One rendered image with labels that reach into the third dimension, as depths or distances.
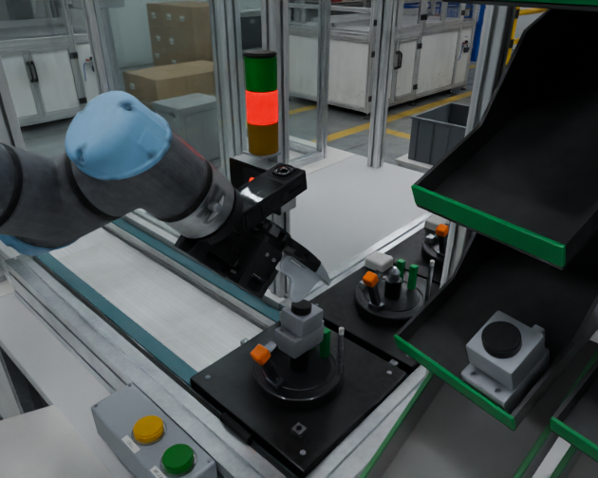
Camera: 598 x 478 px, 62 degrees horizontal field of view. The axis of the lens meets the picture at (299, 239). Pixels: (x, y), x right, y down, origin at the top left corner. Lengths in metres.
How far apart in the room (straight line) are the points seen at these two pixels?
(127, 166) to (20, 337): 0.80
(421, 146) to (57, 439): 2.22
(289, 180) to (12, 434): 0.64
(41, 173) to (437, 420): 0.49
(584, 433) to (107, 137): 0.45
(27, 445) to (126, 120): 0.66
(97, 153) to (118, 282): 0.77
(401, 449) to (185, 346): 0.47
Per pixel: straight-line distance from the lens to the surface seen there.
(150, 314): 1.05
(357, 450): 0.74
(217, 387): 0.80
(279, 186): 0.57
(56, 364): 1.09
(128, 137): 0.42
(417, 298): 0.95
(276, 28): 0.80
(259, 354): 0.69
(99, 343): 0.94
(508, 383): 0.45
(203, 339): 0.97
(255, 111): 0.80
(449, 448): 0.63
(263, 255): 0.56
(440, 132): 2.64
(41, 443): 0.95
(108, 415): 0.81
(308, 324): 0.72
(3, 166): 0.45
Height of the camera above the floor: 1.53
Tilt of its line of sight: 29 degrees down
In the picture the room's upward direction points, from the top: straight up
